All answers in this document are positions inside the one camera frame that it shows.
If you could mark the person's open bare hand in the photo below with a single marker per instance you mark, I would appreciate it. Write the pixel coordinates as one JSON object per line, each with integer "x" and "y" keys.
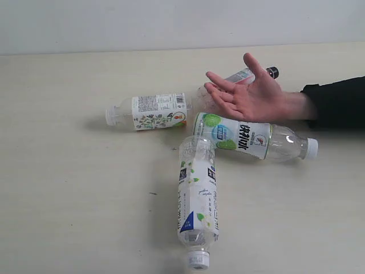
{"x": 261, "y": 101}

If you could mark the lime green label bottle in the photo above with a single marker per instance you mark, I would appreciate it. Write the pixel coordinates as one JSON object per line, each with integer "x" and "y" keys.
{"x": 260, "y": 140}

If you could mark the floral label tea bottle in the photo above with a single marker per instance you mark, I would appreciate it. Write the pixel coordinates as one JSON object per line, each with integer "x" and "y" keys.
{"x": 151, "y": 112}

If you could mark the white jasmine label bottle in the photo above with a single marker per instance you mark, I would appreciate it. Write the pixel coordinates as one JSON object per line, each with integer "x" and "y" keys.
{"x": 197, "y": 211}

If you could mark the forearm in black sleeve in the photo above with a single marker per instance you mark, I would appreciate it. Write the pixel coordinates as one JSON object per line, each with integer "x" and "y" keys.
{"x": 338, "y": 106}

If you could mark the pink peach label bottle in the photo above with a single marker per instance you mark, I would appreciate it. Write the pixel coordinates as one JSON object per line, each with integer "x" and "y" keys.
{"x": 204, "y": 101}

